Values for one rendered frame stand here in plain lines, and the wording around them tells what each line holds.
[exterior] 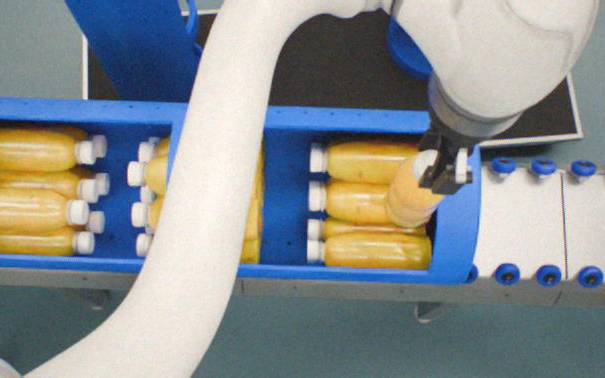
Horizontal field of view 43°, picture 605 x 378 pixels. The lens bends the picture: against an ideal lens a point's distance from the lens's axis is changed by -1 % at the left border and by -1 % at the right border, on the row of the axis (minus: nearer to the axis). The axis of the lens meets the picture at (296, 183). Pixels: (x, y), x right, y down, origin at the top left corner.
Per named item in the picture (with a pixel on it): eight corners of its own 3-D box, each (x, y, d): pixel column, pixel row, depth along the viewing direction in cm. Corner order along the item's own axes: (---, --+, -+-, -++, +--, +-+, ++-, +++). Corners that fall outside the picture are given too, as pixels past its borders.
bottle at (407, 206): (416, 238, 111) (440, 207, 93) (374, 212, 112) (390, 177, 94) (440, 198, 113) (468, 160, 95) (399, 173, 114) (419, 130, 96)
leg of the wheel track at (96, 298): (106, 310, 232) (40, 279, 171) (87, 309, 232) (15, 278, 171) (108, 291, 233) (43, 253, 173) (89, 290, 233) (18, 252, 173)
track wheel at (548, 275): (565, 270, 135) (563, 263, 137) (540, 269, 136) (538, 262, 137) (560, 289, 138) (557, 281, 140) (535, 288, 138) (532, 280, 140)
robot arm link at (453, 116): (539, 23, 67) (520, 52, 73) (435, 18, 67) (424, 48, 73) (545, 121, 64) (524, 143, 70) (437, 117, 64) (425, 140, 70)
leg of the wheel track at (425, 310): (433, 322, 231) (481, 296, 170) (413, 322, 231) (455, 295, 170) (433, 303, 232) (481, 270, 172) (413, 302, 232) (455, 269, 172)
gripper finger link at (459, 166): (477, 117, 75) (481, 164, 73) (465, 144, 80) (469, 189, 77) (452, 116, 75) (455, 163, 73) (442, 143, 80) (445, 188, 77)
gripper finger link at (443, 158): (480, 121, 77) (481, 133, 76) (457, 173, 87) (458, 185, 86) (441, 119, 77) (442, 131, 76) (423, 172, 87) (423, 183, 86)
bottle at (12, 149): (-33, 172, 126) (78, 176, 126) (-35, 130, 125) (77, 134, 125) (-15, 165, 133) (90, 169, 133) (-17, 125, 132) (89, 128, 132)
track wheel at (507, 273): (523, 269, 136) (521, 261, 137) (498, 268, 136) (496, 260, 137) (518, 287, 138) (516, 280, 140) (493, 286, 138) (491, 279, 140)
